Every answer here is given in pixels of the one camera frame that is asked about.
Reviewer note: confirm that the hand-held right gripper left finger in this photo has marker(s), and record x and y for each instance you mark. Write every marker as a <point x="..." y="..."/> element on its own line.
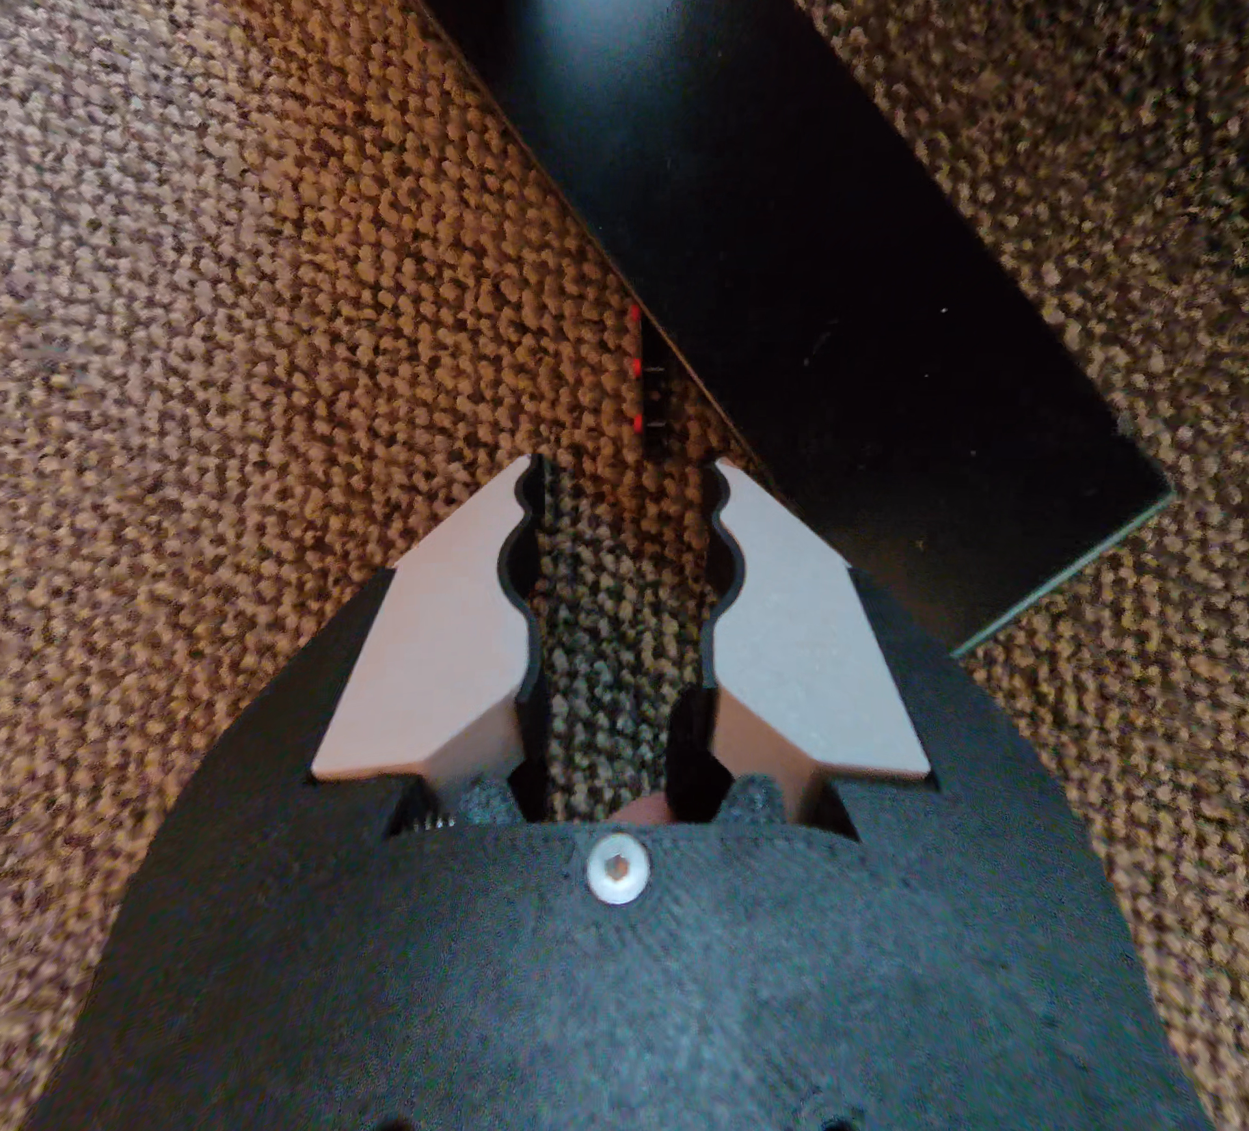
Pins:
<point x="439" y="664"/>

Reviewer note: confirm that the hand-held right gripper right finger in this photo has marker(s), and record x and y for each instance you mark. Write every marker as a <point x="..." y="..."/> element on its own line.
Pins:
<point x="810" y="664"/>

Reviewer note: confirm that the black toy piece red pins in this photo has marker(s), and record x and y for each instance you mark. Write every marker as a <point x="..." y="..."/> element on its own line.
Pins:
<point x="650" y="380"/>

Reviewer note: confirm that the black desk foot plate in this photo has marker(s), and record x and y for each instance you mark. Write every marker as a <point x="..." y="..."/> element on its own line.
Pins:
<point x="781" y="175"/>

